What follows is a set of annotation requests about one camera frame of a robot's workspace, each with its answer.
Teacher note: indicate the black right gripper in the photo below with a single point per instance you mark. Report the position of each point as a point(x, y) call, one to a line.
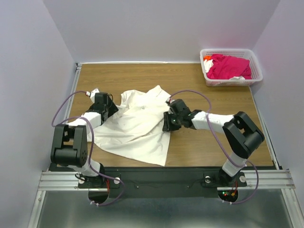
point(168, 126)

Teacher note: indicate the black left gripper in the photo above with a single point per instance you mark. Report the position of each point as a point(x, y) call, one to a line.
point(112, 108)

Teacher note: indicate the white t shirt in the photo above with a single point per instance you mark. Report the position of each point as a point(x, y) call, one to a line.
point(135, 131)

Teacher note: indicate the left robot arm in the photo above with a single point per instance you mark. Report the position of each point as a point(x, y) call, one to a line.
point(69, 145)

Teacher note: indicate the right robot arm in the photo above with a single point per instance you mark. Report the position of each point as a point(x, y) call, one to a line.
point(242, 134)

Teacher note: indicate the white garment in basket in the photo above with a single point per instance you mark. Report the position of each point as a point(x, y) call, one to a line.
point(208, 64)

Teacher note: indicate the white plastic laundry basket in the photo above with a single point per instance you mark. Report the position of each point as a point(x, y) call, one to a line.
point(248, 54)

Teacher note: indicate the orange garment in basket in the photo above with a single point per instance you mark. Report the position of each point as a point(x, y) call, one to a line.
point(207, 58)

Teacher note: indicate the magenta t shirt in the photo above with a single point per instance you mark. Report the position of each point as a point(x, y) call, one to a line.
point(229, 67)

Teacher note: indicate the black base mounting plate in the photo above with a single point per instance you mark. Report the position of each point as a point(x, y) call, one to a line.
point(167, 182)

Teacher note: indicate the aluminium left table rail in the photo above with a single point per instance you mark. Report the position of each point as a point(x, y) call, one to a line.
point(73, 83)

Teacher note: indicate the aluminium table rail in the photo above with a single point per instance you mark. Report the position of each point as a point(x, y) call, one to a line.
point(73, 83)
point(266, 134)

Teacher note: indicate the aluminium right table rail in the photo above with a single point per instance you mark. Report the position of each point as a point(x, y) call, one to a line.
point(266, 134)

